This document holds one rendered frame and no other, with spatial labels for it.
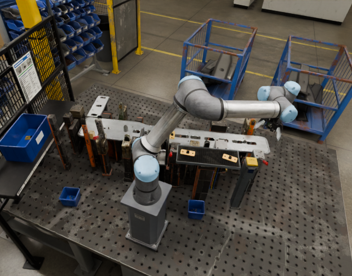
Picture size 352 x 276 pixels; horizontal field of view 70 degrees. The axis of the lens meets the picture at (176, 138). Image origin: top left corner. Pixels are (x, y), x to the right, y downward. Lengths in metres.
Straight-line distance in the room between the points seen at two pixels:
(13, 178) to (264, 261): 1.54
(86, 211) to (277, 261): 1.24
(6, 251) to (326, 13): 9.24
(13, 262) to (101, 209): 1.05
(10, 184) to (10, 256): 1.10
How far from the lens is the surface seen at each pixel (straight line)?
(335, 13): 9.49
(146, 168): 1.17
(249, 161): 1.53
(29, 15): 2.20
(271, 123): 1.42
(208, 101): 1.00
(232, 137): 1.90
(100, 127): 1.68
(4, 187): 1.68
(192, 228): 1.72
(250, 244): 1.77
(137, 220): 1.44
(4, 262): 2.66
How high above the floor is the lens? 2.21
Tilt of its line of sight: 42 degrees down
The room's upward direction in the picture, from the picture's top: 5 degrees clockwise
